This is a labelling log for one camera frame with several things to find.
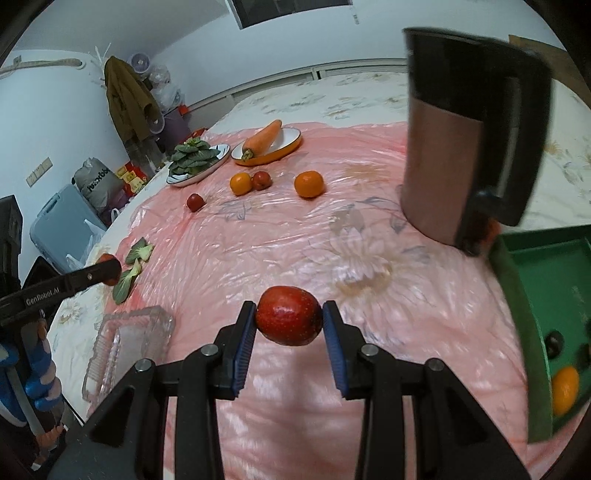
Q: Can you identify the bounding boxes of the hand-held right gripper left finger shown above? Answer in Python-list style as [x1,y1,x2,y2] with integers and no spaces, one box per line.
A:
[46,301,258,480]

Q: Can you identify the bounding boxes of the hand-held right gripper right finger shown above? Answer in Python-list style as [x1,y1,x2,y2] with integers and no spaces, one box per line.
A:
[322,300,532,480]

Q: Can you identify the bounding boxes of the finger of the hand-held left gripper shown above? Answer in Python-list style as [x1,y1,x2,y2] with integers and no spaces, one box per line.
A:
[60,258,123,297]

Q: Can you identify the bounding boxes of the large red apple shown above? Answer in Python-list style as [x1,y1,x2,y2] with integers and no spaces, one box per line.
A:
[256,285,323,347]

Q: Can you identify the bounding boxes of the orange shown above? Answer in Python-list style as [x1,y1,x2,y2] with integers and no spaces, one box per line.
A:
[551,366,581,417]
[294,170,325,199]
[229,172,253,196]

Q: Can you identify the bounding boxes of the green shallow box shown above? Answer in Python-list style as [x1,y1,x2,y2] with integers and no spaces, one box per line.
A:
[488,225,591,445]

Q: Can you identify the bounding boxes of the white plastic bag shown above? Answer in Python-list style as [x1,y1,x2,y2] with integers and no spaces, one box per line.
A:
[65,217,97,271]

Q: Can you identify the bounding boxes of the bok choy leaf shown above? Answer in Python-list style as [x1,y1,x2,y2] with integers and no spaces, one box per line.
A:
[112,263,144,305]
[124,237,155,267]

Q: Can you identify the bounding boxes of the blue storage box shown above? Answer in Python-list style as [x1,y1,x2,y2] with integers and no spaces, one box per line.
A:
[30,184,108,274]

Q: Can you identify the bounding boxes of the clear plastic container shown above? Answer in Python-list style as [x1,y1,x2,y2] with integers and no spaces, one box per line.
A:
[82,305,176,403]

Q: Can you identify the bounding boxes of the grey printed bag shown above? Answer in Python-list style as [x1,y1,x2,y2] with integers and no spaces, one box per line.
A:
[74,157,126,214]

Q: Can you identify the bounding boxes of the red and yellow packages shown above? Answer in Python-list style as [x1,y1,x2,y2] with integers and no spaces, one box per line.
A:
[115,161,149,193]

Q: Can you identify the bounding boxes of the pink plastic sheet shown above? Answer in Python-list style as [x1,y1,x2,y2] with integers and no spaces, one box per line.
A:
[85,121,555,480]

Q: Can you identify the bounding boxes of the green leafy vegetables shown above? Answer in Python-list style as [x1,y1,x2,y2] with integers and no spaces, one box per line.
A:
[168,137,221,178]

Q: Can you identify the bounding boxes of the white oval plate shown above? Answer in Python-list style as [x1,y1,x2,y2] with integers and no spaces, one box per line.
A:
[166,144,230,188]

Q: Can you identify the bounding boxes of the purple bin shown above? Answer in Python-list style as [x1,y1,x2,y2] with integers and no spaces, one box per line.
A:
[159,108,191,147]

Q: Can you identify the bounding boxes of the olive brown coat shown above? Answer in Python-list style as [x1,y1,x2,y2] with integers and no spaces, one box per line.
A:
[104,56,158,145]

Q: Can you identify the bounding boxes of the clear plastic bags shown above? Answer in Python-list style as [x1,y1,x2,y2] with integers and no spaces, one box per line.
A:
[147,65,182,112]

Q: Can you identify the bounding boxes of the orange rimmed white plate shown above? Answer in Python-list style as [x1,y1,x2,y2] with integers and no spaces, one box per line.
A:
[231,127,303,166]

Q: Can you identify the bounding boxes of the carrot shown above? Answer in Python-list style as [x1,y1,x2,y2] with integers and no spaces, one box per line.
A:
[241,119,283,162]

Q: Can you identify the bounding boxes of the white coat rack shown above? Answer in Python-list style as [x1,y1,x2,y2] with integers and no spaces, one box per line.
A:
[90,42,114,86]

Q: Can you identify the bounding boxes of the copper and black electric kettle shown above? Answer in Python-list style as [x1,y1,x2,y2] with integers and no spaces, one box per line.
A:
[399,27,553,257]

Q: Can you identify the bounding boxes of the dark window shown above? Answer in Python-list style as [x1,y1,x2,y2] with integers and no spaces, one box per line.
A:
[231,0,354,30]

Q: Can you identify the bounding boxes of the wooden headboard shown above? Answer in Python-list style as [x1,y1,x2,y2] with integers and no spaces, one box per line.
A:
[509,34,570,52]

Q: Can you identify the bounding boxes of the wall switch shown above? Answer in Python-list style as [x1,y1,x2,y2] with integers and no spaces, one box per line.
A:
[25,157,53,188]

